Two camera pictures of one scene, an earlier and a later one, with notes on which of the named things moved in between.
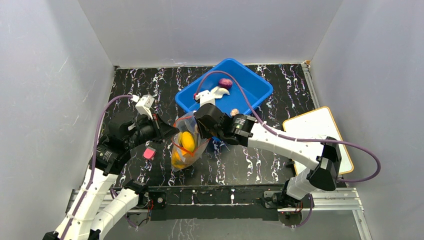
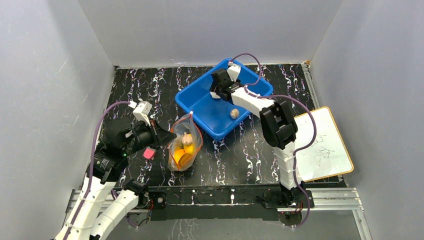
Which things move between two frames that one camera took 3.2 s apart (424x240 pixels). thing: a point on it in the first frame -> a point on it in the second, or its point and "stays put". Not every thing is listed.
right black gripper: [209, 122] -> [220, 87]
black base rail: [175, 202] stays put
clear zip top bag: [188, 143] stays put
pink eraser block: [149, 153] stays put
